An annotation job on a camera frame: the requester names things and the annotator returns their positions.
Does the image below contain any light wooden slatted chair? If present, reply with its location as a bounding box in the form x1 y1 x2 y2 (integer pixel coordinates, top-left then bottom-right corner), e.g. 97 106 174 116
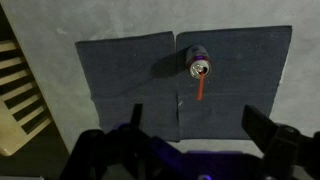
0 39 55 158

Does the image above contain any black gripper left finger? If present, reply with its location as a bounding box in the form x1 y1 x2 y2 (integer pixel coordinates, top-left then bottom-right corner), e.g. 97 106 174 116
59 103 158 180

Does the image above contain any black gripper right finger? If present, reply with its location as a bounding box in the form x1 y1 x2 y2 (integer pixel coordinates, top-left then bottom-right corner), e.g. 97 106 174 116
241 104 320 180

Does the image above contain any orange drinking straw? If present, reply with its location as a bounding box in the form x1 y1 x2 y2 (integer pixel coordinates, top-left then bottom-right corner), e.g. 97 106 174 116
196 68 207 101

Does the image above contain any silver red soda can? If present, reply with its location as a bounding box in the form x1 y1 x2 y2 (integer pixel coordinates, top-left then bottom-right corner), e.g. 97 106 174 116
185 44 213 80

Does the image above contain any dark blue cloth mat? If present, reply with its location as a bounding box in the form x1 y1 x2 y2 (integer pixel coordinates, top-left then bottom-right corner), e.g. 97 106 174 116
74 31 181 143
175 25 293 141

